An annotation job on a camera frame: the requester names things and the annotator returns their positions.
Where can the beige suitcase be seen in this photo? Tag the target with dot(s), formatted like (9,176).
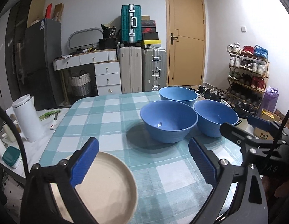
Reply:
(131,69)

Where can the cream plate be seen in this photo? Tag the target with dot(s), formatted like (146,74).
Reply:
(109,190)

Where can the dark tall cabinet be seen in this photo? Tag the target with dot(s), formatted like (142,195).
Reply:
(15,33)

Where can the black trash bag bin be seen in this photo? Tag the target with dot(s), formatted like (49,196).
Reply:
(244,110)

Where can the woven laundry basket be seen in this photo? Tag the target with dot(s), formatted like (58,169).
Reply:
(80,83)

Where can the purple plastic bag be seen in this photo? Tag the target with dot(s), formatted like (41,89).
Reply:
(270,99)

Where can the silver suitcase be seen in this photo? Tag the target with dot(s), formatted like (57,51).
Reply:
(154,69)

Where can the cardboard box on floor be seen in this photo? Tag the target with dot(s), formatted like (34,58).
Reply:
(262,132)

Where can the teal lidded container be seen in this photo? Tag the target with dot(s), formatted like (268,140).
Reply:
(12,157)

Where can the white electric kettle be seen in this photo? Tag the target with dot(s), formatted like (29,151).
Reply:
(27,118)

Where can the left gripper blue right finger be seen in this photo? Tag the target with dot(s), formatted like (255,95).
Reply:
(237,196)

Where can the wooden door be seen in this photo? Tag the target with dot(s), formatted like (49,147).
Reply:
(186,42)

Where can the black bag on desk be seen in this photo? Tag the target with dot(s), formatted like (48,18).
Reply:
(110,38)

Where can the white handled knife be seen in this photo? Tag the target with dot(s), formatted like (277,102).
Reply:
(52,126)

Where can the blue bowl back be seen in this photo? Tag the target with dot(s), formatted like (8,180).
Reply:
(179,94)

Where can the stack of shoe boxes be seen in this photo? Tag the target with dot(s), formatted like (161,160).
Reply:
(150,36)

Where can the white drawer desk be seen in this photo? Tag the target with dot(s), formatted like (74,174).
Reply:
(102,65)

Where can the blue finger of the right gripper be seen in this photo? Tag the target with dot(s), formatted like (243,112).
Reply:
(260,122)
(235,135)

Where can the blue bowl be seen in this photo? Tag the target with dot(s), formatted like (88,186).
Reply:
(168,121)
(179,94)
(212,114)

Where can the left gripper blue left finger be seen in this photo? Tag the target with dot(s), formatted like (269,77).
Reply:
(38,203)

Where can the grey arched frame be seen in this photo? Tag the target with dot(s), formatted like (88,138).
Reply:
(85,37)

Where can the dark grey refrigerator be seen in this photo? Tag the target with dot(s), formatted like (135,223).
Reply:
(42,45)

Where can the wooden shoe rack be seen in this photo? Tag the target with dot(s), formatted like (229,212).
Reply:
(248,74)

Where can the teal suitcase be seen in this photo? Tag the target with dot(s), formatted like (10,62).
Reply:
(131,26)

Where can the teal checkered tablecloth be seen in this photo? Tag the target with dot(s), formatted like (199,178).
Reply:
(170,186)

